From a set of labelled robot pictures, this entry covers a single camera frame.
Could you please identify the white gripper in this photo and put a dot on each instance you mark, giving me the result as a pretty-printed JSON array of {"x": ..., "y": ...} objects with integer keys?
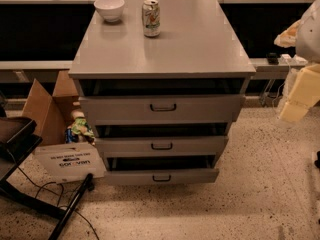
[{"x": 309, "y": 39}]

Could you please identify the grey bottom drawer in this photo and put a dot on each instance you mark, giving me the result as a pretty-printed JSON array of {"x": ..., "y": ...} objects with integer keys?
[{"x": 160, "y": 170}]

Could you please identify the grey drawer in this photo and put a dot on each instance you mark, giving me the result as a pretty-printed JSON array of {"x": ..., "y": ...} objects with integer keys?
[
  {"x": 161, "y": 146},
  {"x": 160, "y": 170},
  {"x": 133, "y": 110}
]

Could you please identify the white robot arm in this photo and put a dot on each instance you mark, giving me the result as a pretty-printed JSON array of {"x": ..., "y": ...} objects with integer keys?
[{"x": 308, "y": 35}]

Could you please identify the grey drawer cabinet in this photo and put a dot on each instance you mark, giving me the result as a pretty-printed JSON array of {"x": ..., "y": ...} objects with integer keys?
[{"x": 196, "y": 53}]

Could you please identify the grey middle drawer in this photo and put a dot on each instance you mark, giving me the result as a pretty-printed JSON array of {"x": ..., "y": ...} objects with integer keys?
[{"x": 161, "y": 146}]

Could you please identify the grey top drawer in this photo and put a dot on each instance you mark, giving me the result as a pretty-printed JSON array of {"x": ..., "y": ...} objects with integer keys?
[{"x": 133, "y": 110}]

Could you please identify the white power strip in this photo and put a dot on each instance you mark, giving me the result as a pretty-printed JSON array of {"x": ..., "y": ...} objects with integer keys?
[{"x": 286, "y": 58}]

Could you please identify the black small device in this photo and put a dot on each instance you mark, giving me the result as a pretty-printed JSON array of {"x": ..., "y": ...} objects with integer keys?
[{"x": 272, "y": 58}]

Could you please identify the white green soda can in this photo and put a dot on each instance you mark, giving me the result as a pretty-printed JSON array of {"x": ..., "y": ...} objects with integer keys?
[{"x": 151, "y": 18}]

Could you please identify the white bowl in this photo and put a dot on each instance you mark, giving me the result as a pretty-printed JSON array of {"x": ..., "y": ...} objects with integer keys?
[{"x": 110, "y": 10}]

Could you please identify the green toy doll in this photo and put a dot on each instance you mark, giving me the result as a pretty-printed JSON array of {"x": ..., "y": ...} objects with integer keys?
[{"x": 79, "y": 130}]

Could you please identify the brown cardboard box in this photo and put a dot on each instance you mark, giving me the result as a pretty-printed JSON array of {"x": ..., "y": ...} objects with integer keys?
[{"x": 65, "y": 162}]

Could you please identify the black rolling stand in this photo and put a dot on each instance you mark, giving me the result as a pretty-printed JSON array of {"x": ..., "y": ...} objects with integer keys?
[{"x": 17, "y": 142}]

